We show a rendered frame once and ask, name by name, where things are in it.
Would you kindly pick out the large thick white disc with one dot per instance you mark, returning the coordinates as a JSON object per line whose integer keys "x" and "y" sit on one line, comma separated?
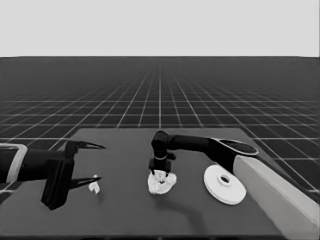
{"x": 213, "y": 188}

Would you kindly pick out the small white T-shaped piece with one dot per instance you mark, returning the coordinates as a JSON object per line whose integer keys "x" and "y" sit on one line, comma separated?
{"x": 95, "y": 189}

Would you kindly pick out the white round carrier with pins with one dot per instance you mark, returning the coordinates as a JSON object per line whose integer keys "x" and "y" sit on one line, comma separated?
{"x": 166, "y": 190}

